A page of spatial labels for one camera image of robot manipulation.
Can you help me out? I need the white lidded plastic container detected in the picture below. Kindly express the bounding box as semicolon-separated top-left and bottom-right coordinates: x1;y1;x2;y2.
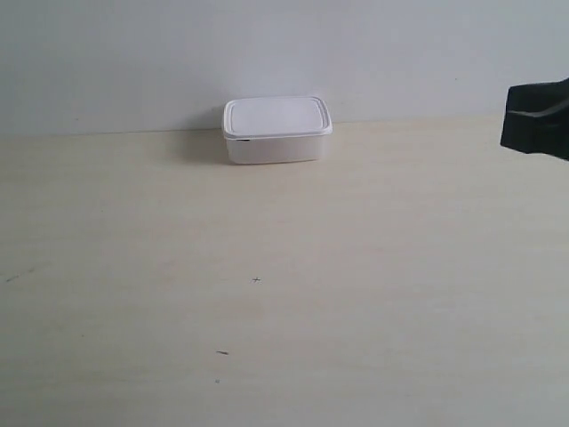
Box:
222;96;333;165

